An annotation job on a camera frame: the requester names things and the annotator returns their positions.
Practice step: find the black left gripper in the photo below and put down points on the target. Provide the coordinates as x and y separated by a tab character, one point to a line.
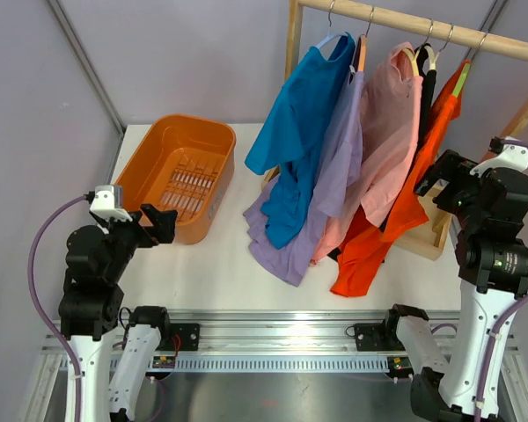
163	222

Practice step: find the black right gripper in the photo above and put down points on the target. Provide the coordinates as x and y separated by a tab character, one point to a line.
447	164

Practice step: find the orange t shirt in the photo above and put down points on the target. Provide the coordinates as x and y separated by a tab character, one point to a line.
364	248

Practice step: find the lime green hanger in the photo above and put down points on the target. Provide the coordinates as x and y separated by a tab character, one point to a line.
458	88

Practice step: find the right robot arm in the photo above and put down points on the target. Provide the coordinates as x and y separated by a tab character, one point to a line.
490	201

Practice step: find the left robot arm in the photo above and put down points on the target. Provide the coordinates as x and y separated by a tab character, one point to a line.
90	307

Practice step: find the pink t shirt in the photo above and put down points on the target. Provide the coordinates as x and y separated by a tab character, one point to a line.
390	117

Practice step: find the black t shirt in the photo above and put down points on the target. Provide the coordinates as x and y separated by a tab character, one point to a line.
428	88

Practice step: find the lilac t shirt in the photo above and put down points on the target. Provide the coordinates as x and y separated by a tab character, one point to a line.
339	163

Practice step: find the white hanger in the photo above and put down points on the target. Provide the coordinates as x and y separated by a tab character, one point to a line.
428	49

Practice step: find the cream yellow hanger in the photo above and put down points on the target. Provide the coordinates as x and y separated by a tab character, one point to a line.
415	61

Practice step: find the orange brown hanger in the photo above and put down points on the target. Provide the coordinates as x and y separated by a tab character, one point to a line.
361	46

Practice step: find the blue t shirt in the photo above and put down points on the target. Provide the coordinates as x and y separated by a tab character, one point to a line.
292	136

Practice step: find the light blue hanger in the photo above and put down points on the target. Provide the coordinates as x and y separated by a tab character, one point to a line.
330	35

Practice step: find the orange plastic basket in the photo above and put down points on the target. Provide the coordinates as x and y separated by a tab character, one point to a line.
184	163

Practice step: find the wooden clothes rack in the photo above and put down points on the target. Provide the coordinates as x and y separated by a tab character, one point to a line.
429	239

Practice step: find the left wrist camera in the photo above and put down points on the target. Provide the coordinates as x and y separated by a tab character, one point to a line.
107	204

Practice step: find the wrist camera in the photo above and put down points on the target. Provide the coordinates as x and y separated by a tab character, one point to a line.
107	204
505	152

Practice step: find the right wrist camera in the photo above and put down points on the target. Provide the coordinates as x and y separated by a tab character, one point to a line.
505	152

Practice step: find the aluminium mounting rail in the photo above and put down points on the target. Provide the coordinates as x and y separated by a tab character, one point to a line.
306	342

